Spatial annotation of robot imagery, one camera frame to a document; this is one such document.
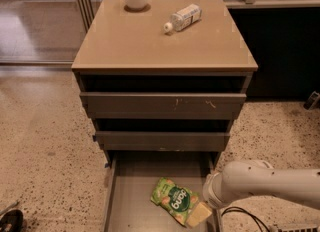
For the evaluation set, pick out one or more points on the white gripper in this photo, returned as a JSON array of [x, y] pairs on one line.
[[210, 194]]

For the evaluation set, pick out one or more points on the green rice chip bag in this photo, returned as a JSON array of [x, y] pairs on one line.
[[177, 201]]

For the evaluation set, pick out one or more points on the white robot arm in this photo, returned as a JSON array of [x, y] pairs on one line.
[[246, 178]]

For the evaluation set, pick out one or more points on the bottom grey open drawer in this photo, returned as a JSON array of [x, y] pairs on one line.
[[134, 175]]

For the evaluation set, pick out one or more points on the middle grey drawer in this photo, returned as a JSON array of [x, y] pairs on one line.
[[162, 141]]

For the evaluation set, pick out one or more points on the tan drawer cabinet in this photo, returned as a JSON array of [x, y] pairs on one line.
[[128, 51]]

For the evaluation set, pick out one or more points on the top grey drawer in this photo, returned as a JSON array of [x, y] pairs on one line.
[[224, 106]]

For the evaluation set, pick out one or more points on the metal floor vent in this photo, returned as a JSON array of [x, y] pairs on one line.
[[294, 228]]

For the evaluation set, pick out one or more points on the small dark floor object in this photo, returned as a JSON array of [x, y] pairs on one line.
[[312, 101]]

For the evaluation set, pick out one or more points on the black object floor left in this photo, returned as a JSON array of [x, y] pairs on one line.
[[11, 219]]

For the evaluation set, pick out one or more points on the clear plastic water bottle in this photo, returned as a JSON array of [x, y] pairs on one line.
[[183, 18]]

